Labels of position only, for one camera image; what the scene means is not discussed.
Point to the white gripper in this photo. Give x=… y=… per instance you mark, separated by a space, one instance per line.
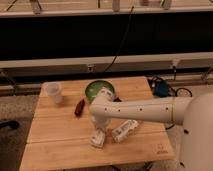
x=101 y=123

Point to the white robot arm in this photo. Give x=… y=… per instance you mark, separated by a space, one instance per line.
x=195 y=114

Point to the white crumpled packet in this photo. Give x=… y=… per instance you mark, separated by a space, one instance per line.
x=126 y=128

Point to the green bowl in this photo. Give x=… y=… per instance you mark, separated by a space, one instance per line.
x=94 y=87

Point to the wooden table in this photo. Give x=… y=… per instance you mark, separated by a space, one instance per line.
x=59 y=140

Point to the clear plastic cup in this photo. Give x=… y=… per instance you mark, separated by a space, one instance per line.
x=54 y=92

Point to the blue device with cables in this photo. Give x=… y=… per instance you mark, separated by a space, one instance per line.
x=162 y=88

